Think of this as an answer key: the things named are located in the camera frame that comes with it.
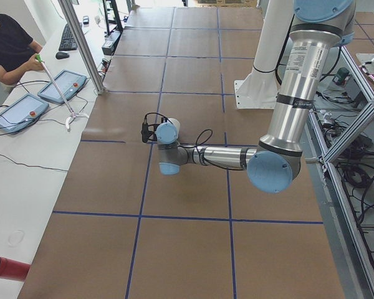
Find black keyboard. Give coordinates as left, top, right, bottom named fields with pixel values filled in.
left=59, top=24, right=77, bottom=51

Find black computer mouse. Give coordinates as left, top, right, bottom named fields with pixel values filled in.
left=55, top=51, right=69, bottom=60

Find white reacher grabber stick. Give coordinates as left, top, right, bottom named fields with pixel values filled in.
left=36, top=54, right=89, bottom=131

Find white side table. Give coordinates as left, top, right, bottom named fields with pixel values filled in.
left=0, top=12, right=125, bottom=265

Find person in black shirt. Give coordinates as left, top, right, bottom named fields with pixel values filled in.
left=0, top=13, right=44, bottom=85

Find aluminium frame truss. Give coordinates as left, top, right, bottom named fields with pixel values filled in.
left=309, top=47, right=374, bottom=297

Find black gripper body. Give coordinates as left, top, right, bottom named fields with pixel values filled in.
left=141, top=122, right=158, bottom=143

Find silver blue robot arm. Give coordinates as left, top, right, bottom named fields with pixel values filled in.
left=141, top=1, right=356, bottom=193

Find red cylinder tube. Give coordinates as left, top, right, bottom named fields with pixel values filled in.
left=0, top=257, right=30, bottom=282

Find near teach pendant tablet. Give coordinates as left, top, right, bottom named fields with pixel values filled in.
left=0, top=93, right=49, bottom=133

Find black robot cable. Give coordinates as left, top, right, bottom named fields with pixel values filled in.
left=145, top=112, right=247, bottom=171

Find teach pendant tablet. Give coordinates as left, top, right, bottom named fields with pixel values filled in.
left=37, top=70, right=87, bottom=104
left=0, top=93, right=49, bottom=133

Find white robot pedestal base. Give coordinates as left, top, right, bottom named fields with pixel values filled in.
left=234, top=1, right=294, bottom=109

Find far teach pendant tablet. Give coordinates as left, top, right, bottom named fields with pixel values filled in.
left=37, top=70, right=87, bottom=104

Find aluminium frame post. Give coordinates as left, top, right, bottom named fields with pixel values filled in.
left=58, top=0, right=105, bottom=95

